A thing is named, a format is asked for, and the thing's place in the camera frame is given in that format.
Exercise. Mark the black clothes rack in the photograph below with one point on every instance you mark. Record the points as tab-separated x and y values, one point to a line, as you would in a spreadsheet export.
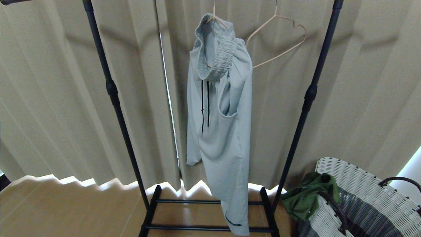
113	95

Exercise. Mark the pale grey shorts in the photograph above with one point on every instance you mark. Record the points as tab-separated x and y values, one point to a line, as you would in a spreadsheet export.
223	148

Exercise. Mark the white laundry basket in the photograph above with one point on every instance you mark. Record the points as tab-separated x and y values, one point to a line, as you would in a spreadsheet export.
355	184

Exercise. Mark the pink clothes hanger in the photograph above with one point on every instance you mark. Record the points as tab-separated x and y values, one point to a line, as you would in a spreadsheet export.
214	14
279	54

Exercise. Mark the green garment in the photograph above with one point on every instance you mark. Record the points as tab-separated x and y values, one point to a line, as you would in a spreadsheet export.
306	200

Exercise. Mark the beige curtain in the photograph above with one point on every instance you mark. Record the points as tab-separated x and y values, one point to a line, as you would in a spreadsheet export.
49	82

